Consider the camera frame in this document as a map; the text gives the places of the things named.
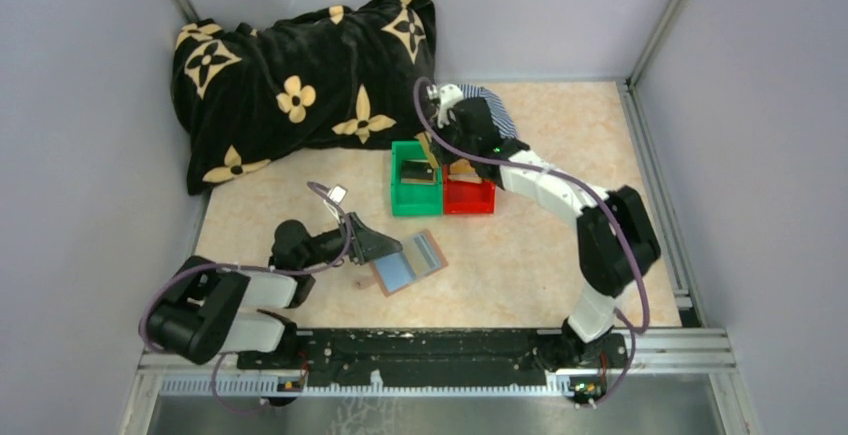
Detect purple cable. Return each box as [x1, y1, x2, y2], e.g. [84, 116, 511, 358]
[413, 76, 653, 337]
[137, 181, 352, 354]

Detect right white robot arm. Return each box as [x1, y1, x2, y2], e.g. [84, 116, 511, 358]
[413, 77, 661, 367]

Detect black floral blanket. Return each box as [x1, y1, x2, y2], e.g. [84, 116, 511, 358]
[170, 0, 437, 196]

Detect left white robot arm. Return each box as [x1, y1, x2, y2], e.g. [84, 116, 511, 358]
[138, 181, 403, 369]

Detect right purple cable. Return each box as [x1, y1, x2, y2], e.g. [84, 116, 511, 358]
[413, 76, 653, 337]

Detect white toothed cable rail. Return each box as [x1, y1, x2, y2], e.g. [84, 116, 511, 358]
[160, 371, 573, 397]

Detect blue striped cloth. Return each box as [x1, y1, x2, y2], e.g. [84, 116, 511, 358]
[458, 83, 518, 138]

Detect pink leather card holder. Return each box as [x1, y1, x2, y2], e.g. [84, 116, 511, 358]
[368, 230, 449, 297]

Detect black VIP card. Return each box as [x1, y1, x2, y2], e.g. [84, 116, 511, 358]
[399, 160, 438, 185]

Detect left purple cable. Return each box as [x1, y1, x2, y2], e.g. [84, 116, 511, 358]
[137, 181, 352, 354]

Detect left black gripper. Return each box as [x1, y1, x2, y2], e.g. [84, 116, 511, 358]
[300, 211, 402, 269]

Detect red plastic bin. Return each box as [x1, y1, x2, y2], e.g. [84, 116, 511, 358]
[442, 164, 495, 215]

